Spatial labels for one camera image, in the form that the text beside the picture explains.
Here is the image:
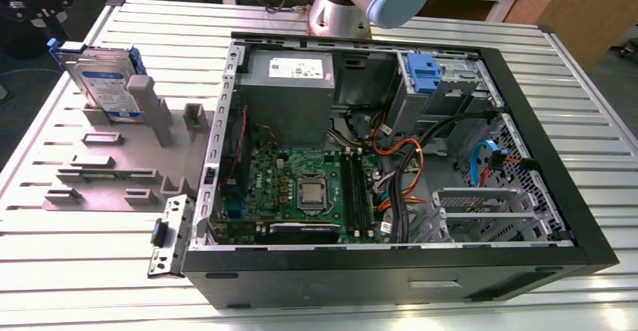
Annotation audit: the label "hard disk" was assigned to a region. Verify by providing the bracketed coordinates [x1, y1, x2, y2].
[46, 38, 146, 123]

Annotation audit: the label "metal disk bay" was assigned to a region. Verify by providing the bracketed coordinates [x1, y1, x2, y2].
[431, 187, 572, 244]

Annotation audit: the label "grey plastic parts rack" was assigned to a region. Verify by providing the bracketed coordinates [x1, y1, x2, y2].
[41, 75, 216, 212]

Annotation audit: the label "green RAM stick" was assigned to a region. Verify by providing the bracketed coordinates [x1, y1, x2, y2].
[78, 170, 132, 179]

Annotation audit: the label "grey power supply unit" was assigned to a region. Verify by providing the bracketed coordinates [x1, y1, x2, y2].
[236, 49, 336, 149]

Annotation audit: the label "blue VGA port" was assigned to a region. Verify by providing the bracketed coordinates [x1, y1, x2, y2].
[224, 199, 245, 220]

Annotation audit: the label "black CPU socket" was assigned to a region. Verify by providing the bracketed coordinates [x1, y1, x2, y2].
[293, 173, 336, 218]

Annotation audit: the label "green Dell motherboard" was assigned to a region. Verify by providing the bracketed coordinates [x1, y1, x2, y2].
[210, 146, 394, 244]

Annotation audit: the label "silver CPU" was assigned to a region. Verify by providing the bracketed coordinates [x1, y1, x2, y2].
[297, 183, 324, 203]

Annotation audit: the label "blue plastic drive latch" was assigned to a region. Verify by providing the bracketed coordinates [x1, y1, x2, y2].
[405, 52, 443, 95]

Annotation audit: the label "RAM slot with white clips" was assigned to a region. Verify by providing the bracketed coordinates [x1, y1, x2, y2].
[341, 146, 361, 239]
[353, 146, 376, 239]

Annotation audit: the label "black graphics card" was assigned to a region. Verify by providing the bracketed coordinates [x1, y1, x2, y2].
[252, 220, 342, 245]

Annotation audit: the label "metal optical drive cage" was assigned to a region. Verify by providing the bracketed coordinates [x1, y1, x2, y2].
[386, 49, 503, 140]

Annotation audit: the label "black open PC case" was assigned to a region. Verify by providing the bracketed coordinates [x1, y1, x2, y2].
[178, 30, 619, 309]

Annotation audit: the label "brown wooden cabinet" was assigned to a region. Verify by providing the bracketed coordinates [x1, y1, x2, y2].
[501, 0, 638, 71]

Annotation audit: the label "yellow black power wires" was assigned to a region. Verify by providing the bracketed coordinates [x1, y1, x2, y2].
[325, 128, 364, 149]

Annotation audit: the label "orange wire bundle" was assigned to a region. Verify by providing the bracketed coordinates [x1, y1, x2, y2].
[372, 138, 427, 212]

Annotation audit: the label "thick black cable bundle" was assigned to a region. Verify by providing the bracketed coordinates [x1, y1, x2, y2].
[385, 110, 501, 243]

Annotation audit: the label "light blue SATA wire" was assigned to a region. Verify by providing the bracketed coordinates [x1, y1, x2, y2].
[471, 140, 499, 190]

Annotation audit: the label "orange black power wire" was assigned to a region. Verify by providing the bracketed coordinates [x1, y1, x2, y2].
[489, 149, 537, 171]

